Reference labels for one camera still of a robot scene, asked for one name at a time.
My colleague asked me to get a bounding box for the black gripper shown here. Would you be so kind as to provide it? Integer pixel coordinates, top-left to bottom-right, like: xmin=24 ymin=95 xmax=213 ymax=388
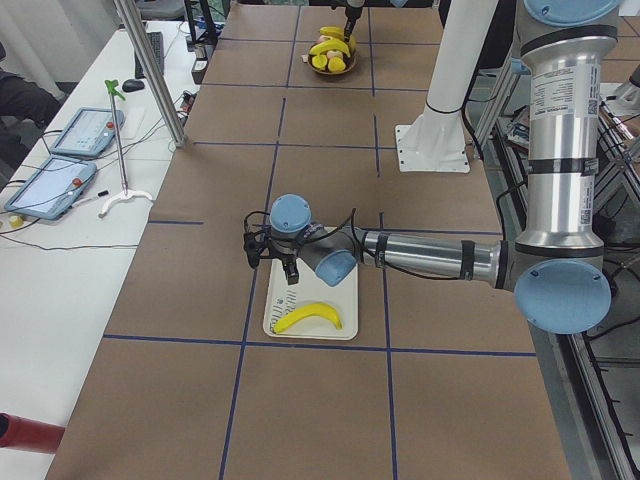
xmin=268 ymin=238 xmax=299 ymax=285
xmin=344 ymin=5 xmax=361 ymax=32

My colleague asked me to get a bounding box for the yellow banana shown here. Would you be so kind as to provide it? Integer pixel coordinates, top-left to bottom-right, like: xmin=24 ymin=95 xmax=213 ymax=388
xmin=319 ymin=26 xmax=357 ymax=51
xmin=272 ymin=302 xmax=343 ymax=334
xmin=309 ymin=38 xmax=352 ymax=57

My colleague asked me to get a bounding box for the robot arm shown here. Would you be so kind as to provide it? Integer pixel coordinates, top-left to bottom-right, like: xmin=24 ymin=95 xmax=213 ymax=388
xmin=330 ymin=0 xmax=438 ymax=34
xmin=244 ymin=1 xmax=619 ymax=334

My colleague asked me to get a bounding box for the brown woven wicker basket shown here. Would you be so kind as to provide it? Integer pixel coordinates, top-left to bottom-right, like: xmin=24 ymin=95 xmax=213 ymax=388
xmin=307 ymin=50 xmax=357 ymax=75

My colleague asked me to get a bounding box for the white bear tray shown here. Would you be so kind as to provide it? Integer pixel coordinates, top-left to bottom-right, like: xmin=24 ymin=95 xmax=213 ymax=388
xmin=263 ymin=260 xmax=358 ymax=341

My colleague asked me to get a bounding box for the green tipped reacher grabber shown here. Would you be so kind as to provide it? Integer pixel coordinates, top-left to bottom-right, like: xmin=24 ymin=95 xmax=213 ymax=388
xmin=98 ymin=80 xmax=153 ymax=219

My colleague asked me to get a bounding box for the black keyboard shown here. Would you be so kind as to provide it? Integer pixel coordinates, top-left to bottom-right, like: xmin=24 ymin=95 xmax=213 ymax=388
xmin=134 ymin=32 xmax=164 ymax=79

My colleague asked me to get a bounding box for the black computer mouse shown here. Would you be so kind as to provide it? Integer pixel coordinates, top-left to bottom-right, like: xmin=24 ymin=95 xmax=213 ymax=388
xmin=122 ymin=79 xmax=145 ymax=93

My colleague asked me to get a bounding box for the blue teach pendant far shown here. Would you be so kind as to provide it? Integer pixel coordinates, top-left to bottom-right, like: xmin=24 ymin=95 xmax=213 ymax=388
xmin=49 ymin=107 xmax=115 ymax=159

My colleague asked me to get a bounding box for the blue teach pendant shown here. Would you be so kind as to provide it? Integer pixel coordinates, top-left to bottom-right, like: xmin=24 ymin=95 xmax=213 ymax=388
xmin=5 ymin=155 xmax=97 ymax=220
xmin=49 ymin=107 xmax=115 ymax=159

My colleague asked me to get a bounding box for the blue teach pendant near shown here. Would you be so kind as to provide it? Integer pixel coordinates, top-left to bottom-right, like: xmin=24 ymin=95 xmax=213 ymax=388
xmin=5 ymin=155 xmax=97 ymax=220

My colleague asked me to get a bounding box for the yellow tape roll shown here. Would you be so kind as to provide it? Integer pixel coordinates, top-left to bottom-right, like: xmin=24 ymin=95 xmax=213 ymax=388
xmin=9 ymin=215 xmax=24 ymax=228

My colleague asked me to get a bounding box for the seated person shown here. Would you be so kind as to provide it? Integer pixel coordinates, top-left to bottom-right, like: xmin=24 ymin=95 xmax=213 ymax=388
xmin=1 ymin=69 xmax=61 ymax=170

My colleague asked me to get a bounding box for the red cylinder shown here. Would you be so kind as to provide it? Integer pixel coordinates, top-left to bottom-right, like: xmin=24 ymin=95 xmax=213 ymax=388
xmin=1 ymin=413 xmax=65 ymax=454

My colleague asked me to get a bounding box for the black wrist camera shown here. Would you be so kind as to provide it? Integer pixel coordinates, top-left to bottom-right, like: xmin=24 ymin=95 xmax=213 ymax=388
xmin=243 ymin=231 xmax=267 ymax=269

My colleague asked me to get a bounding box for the white camera stand base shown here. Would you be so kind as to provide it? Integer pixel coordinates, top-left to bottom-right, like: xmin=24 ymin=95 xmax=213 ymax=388
xmin=395 ymin=0 xmax=498 ymax=173

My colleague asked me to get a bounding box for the aluminium frame post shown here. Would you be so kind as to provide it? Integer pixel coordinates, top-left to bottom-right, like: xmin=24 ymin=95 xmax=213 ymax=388
xmin=114 ymin=0 xmax=187 ymax=148

